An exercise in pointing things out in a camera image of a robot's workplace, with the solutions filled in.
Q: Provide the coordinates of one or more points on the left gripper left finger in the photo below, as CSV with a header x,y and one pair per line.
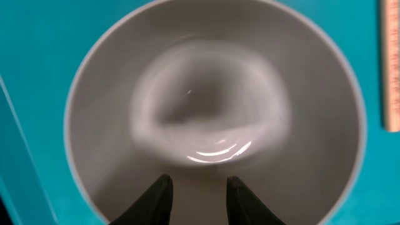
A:
x,y
153,207

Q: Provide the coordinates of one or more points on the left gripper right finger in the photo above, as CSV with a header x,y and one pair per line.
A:
x,y
244,207

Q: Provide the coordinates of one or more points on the grey bowl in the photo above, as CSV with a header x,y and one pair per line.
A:
x,y
205,90

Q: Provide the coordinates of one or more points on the wooden chopstick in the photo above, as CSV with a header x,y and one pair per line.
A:
x,y
389,18

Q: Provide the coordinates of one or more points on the teal serving tray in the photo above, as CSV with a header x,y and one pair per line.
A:
x,y
43,43

